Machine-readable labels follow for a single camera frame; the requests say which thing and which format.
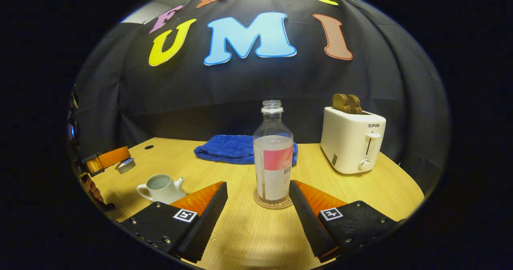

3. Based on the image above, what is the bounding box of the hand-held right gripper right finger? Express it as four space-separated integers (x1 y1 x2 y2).
289 180 401 263

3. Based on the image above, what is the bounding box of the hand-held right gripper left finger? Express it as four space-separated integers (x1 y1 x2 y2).
120 181 229 264

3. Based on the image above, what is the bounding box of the round wooden coaster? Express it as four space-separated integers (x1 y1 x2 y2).
253 188 294 210

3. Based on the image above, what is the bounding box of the white ceramic teacup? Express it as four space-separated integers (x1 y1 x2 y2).
136 174 187 205

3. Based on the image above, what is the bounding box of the clear plastic water bottle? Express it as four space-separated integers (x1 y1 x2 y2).
253 100 294 202

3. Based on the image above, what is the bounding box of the blue towel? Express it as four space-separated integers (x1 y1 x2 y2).
194 135 299 166

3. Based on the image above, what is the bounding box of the white toaster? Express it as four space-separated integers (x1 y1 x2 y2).
320 107 387 175

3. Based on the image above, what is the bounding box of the brown toast slice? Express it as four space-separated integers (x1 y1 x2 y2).
332 93 352 113
347 94 363 115

